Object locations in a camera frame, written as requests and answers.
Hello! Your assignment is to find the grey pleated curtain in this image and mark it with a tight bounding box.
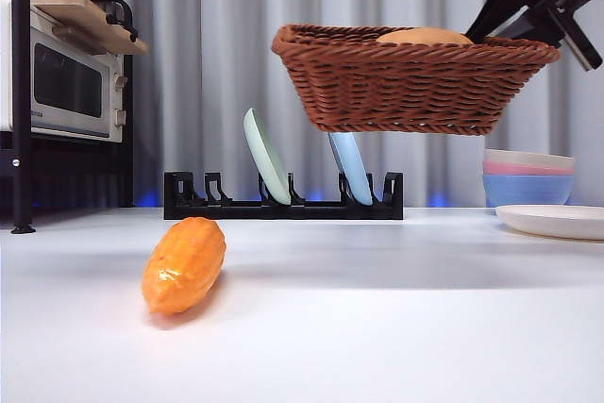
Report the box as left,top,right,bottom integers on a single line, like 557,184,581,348
27,0,604,210

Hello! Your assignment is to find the orange corn cob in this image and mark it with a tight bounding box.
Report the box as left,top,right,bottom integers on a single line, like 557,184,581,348
141,216,228,316

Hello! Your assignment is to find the tan potato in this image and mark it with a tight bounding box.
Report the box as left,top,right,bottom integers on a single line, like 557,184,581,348
376,26,474,46

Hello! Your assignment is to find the light blue plate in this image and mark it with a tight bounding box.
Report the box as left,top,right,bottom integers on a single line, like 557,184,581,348
327,130,375,204

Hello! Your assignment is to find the black dish rack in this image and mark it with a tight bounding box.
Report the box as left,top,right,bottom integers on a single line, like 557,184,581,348
162,170,405,222

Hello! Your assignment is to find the brown wicker basket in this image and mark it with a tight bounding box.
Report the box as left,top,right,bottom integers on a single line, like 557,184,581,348
271,23,563,137

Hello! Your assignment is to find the blue bowl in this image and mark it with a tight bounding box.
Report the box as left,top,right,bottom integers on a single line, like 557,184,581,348
481,173,576,209

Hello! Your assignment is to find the pink bowl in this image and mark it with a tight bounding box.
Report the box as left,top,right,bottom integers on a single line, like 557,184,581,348
482,160,576,177

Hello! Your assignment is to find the pale green plate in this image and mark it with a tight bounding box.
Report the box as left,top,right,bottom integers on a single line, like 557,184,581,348
243,107,292,207

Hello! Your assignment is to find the wooden cutting board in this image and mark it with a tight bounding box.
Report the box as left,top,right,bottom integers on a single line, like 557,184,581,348
29,0,149,57

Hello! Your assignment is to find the white flat plate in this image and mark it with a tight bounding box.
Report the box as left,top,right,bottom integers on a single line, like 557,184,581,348
495,204,604,241

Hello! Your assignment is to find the cream microwave oven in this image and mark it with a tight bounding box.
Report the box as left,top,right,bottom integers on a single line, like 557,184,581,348
0,0,127,144

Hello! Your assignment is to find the black metal shelf frame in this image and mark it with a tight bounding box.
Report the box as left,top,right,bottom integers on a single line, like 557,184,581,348
0,0,139,235

